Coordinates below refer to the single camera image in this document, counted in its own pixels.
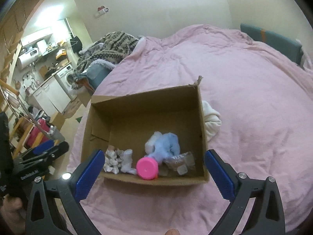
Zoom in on white cream floral scrunchie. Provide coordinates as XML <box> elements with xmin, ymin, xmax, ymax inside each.
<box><xmin>103</xmin><ymin>145</ymin><xmax>124</xmax><ymax>174</ymax></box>

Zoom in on small white sock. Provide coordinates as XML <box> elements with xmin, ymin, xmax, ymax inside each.
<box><xmin>121</xmin><ymin>149</ymin><xmax>137</xmax><ymax>175</ymax></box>

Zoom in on pink round soft toy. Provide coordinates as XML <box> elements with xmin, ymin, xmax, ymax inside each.
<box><xmin>136</xmin><ymin>157</ymin><xmax>159</xmax><ymax>180</ymax></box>

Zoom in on light blue fluffy sock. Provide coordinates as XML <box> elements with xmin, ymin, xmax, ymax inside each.
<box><xmin>145</xmin><ymin>131</ymin><xmax>180</xmax><ymax>165</ymax></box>

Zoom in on clear plastic item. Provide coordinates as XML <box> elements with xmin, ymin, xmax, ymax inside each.
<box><xmin>158</xmin><ymin>152</ymin><xmax>196</xmax><ymax>177</ymax></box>

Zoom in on person's left hand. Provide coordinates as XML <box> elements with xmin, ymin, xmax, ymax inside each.
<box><xmin>1</xmin><ymin>194</ymin><xmax>25</xmax><ymax>234</ymax></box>

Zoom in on grey small bin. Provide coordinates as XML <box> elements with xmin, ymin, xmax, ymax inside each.
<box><xmin>48</xmin><ymin>125</ymin><xmax>65</xmax><ymax>142</ymax></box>

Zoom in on red suitcase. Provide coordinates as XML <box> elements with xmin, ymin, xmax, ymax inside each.
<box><xmin>24</xmin><ymin>118</ymin><xmax>50</xmax><ymax>149</ymax></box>

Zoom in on wooden shelf rack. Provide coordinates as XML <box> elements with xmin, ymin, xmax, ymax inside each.
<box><xmin>9</xmin><ymin>117</ymin><xmax>58</xmax><ymax>158</ymax></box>

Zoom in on white kitchen cabinets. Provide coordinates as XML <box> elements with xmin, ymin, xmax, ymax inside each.
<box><xmin>28</xmin><ymin>76</ymin><xmax>71</xmax><ymax>117</ymax></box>

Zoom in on brown cardboard box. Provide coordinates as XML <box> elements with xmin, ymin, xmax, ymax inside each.
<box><xmin>81</xmin><ymin>84</ymin><xmax>209</xmax><ymax>186</ymax></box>

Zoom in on white washing machine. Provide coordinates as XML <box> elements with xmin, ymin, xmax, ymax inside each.
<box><xmin>54</xmin><ymin>63</ymin><xmax>77</xmax><ymax>101</ymax></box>

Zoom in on blue grey cushion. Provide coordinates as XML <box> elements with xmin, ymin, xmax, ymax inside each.
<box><xmin>79</xmin><ymin>59</ymin><xmax>116</xmax><ymax>91</ymax></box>

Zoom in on white fluffy cloth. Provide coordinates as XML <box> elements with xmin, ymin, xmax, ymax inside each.
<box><xmin>202</xmin><ymin>100</ymin><xmax>222</xmax><ymax>141</ymax></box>

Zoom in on patterned knit blanket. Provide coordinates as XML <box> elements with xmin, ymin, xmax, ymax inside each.
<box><xmin>75</xmin><ymin>31</ymin><xmax>139</xmax><ymax>75</ymax></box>

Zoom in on pink bed blanket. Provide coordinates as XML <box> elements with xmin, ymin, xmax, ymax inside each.
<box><xmin>82</xmin><ymin>25</ymin><xmax>312</xmax><ymax>234</ymax></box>

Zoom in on teal pillow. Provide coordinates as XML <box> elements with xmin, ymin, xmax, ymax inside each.
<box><xmin>240</xmin><ymin>23</ymin><xmax>303</xmax><ymax>65</ymax></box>

